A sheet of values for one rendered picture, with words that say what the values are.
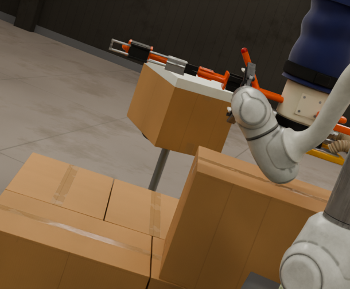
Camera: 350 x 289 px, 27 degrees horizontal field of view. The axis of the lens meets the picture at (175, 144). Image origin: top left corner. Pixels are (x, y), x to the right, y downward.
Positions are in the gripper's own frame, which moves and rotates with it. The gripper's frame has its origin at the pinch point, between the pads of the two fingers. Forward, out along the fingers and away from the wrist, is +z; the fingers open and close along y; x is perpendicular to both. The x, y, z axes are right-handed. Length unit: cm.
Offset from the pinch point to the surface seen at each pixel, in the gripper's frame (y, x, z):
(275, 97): -0.3, 14.2, 10.9
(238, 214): 38.5, 13.5, -5.3
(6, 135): 122, -112, 301
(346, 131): -0.1, 34.4, -13.3
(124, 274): 71, -16, -5
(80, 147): 122, -58, 335
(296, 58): -15.2, 15.8, 8.9
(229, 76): -1.9, -2.9, 13.0
